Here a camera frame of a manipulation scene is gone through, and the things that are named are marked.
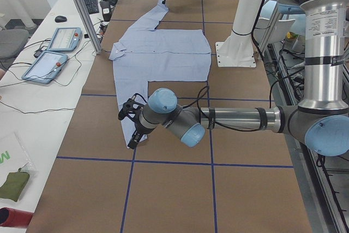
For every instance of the upper blue teach pendant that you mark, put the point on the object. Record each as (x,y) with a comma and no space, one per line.
(65,39)

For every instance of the aluminium frame post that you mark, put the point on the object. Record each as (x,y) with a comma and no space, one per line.
(87,22)

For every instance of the black computer mouse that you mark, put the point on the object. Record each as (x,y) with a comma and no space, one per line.
(60,19)

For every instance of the red cylinder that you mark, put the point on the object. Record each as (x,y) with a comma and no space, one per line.
(14,218)

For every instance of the clear plastic bag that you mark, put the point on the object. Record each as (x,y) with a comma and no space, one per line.
(15,157)

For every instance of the black keyboard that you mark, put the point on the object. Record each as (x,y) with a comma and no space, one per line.
(92,6)

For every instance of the light blue striped shirt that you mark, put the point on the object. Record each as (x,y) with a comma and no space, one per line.
(145,54)

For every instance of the lower blue teach pendant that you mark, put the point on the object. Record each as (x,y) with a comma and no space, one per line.
(46,67)

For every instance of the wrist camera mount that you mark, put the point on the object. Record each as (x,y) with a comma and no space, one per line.
(130,108)

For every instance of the blue teach pendant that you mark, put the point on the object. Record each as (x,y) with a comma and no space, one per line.
(46,67)
(65,39)

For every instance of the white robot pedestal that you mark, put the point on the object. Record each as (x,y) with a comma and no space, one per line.
(237,50)

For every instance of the folded green cloth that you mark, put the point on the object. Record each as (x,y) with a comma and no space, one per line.
(14,185)

